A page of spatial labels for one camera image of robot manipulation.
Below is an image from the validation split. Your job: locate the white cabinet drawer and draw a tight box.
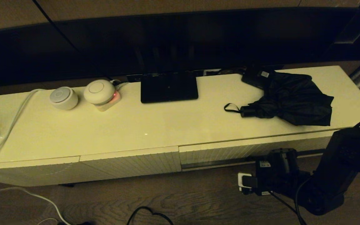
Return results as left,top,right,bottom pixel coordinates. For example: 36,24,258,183
179,130,337,172

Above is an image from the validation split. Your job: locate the black umbrella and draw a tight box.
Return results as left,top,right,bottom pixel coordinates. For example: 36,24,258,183
224,72,334,126

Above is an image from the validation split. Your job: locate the white TV cabinet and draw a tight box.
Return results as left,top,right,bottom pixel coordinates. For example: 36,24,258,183
0,66,360,188

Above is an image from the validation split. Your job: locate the black box with white label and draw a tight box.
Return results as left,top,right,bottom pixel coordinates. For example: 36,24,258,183
241,67,274,89

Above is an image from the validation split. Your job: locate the white ribbed cabinet door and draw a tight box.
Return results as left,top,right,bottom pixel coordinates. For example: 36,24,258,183
0,156,81,187
79,146,182,182

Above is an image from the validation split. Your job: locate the black flat television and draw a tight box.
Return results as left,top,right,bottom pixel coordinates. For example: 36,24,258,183
0,8,360,88

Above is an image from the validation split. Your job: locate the white power strip red light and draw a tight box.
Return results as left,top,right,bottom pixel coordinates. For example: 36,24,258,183
96,91,122,112

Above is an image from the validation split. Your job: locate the white round dome device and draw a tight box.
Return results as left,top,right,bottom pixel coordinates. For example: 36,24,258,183
83,79,116,105

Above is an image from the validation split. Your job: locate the white speaker with grey top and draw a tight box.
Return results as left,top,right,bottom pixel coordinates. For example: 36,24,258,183
49,87,79,110

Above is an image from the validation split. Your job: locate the black floor cable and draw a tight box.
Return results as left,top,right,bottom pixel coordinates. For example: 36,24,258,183
126,206,174,225

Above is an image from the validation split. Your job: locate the black television base plate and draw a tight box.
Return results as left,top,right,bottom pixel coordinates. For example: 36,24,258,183
141,72,198,104

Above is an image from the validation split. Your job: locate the black coiled cable with plug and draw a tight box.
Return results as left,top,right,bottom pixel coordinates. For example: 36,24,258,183
58,220,94,225

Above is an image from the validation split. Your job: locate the thick white power cable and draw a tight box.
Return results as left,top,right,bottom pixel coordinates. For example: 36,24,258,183
0,89,71,225

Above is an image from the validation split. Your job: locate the thin black wall cable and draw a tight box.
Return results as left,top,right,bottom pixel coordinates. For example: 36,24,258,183
32,0,113,80

